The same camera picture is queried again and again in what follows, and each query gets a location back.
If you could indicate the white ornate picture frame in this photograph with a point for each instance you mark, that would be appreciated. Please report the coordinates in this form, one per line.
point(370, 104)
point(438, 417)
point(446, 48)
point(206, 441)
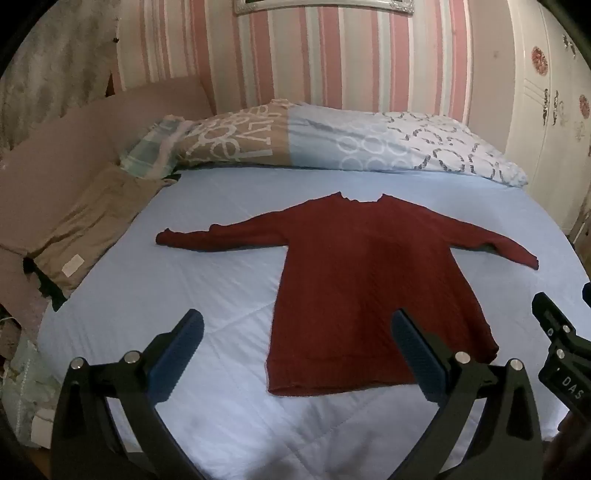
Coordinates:
point(323, 5)

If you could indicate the person's right hand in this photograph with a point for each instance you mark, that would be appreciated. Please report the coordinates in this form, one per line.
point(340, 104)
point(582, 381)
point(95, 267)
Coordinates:
point(570, 443)

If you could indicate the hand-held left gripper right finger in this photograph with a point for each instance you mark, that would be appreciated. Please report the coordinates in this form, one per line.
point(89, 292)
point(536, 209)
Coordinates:
point(420, 360)

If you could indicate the dark cloth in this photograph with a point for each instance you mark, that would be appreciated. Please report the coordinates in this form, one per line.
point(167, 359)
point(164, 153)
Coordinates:
point(46, 288)

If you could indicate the white wardrobe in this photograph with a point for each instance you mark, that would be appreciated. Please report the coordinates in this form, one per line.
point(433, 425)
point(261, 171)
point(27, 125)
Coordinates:
point(545, 138)

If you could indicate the dark red knit sweater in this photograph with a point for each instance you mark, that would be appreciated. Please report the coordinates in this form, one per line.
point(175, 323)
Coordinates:
point(360, 277)

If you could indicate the light blue patterned pillow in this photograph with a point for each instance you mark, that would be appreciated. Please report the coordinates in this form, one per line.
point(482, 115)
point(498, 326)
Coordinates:
point(323, 138)

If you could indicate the grey patterned curtain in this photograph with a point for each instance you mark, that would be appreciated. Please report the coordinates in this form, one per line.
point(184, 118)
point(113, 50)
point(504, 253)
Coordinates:
point(55, 69)

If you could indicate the folded brown cloth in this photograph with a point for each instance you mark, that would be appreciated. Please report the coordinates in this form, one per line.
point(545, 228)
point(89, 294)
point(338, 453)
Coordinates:
point(92, 221)

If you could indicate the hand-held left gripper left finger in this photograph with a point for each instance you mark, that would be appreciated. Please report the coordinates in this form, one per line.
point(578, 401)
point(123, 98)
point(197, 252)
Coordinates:
point(178, 360)

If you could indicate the pale green lace cloth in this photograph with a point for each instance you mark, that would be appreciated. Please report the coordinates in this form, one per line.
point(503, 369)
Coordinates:
point(27, 383)

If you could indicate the brown cardboard panel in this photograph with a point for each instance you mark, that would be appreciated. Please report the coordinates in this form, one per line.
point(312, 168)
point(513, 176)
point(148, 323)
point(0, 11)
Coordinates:
point(69, 134)

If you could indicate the white cloth label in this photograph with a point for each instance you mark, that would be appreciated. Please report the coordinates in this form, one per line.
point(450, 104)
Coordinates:
point(73, 266)

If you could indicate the light blue bed sheet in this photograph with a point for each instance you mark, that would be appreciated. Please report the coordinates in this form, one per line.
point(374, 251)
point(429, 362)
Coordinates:
point(207, 277)

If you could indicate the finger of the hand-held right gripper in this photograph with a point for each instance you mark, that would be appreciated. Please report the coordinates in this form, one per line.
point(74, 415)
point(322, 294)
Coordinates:
point(554, 321)

